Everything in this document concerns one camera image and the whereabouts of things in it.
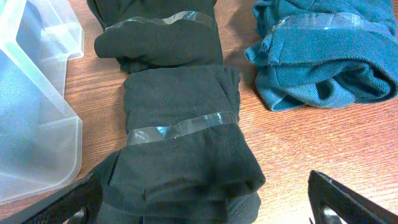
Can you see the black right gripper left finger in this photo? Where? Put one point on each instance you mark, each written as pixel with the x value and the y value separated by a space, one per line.
pixel 78 203

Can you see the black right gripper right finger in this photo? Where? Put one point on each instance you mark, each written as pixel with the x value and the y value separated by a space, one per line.
pixel 332 202

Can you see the clear plastic storage container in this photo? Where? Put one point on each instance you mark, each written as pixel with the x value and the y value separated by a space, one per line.
pixel 41 136

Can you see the small black taped garment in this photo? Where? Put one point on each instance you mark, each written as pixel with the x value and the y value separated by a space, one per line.
pixel 186 159

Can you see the teal taped garment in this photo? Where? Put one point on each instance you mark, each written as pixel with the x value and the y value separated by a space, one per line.
pixel 324 53

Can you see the large black taped garment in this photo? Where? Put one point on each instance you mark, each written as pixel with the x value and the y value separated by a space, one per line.
pixel 149 34

